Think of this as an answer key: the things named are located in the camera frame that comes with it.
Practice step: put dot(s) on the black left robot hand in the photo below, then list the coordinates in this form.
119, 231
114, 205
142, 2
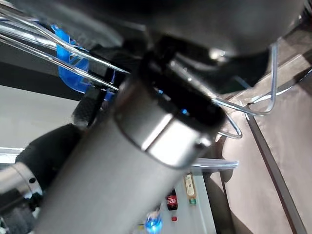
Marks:
122, 170

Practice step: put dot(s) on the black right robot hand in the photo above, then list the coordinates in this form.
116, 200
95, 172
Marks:
48, 156

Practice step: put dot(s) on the blue plastic shopping basket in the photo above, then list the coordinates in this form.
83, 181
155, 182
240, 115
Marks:
70, 80

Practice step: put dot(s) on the Coca-Cola bottle red cap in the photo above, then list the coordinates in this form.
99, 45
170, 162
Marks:
172, 202

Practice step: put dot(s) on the Pepsi bottle with neck collar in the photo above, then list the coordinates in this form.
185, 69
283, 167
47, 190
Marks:
153, 223

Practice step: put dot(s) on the yellow tea bottle green cap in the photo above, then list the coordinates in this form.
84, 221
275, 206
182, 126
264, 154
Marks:
190, 187

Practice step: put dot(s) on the clear plastic price rail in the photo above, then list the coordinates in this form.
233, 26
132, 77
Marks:
219, 163

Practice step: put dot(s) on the black partition frame bar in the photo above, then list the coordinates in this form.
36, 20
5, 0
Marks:
275, 170

